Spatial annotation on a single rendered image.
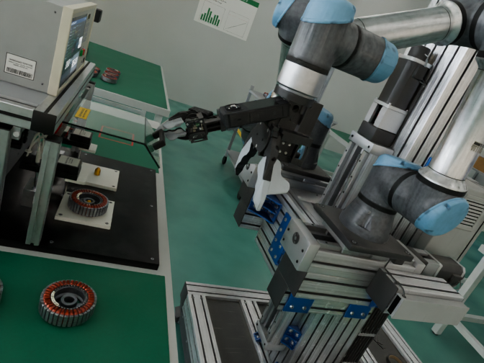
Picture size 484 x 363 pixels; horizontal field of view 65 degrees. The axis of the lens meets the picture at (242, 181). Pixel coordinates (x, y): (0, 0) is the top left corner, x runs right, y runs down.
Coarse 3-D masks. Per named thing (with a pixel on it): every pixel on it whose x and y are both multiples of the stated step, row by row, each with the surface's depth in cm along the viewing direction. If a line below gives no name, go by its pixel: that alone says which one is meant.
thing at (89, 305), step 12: (48, 288) 80; (60, 288) 82; (72, 288) 84; (84, 288) 84; (48, 300) 78; (60, 300) 80; (72, 300) 82; (84, 300) 82; (96, 300) 83; (48, 312) 76; (60, 312) 77; (72, 312) 77; (84, 312) 79; (60, 324) 77; (72, 324) 78
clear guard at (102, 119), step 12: (72, 108) 102; (96, 108) 109; (108, 108) 114; (72, 120) 94; (84, 120) 97; (96, 120) 100; (108, 120) 104; (120, 120) 108; (132, 120) 112; (144, 120) 116; (108, 132) 96; (120, 132) 99; (132, 132) 103; (144, 132) 106; (144, 144) 99; (156, 156) 105
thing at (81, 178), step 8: (32, 160) 104; (40, 160) 104; (64, 160) 105; (72, 160) 107; (80, 160) 109; (24, 168) 101; (32, 168) 101; (56, 168) 103; (64, 168) 103; (72, 168) 104; (80, 168) 109; (64, 176) 104; (72, 176) 105; (80, 176) 108
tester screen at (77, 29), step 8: (72, 24) 87; (80, 24) 99; (72, 32) 90; (80, 32) 102; (72, 40) 93; (72, 48) 96; (72, 56) 99; (64, 64) 90; (64, 72) 93; (72, 72) 107; (64, 80) 97
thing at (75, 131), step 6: (72, 132) 125; (78, 132) 126; (84, 132) 128; (90, 132) 130; (66, 138) 124; (72, 138) 124; (78, 138) 125; (84, 138) 125; (90, 138) 126; (72, 144) 125; (78, 144) 125; (84, 144) 126; (90, 144) 129; (84, 150) 127; (90, 150) 127
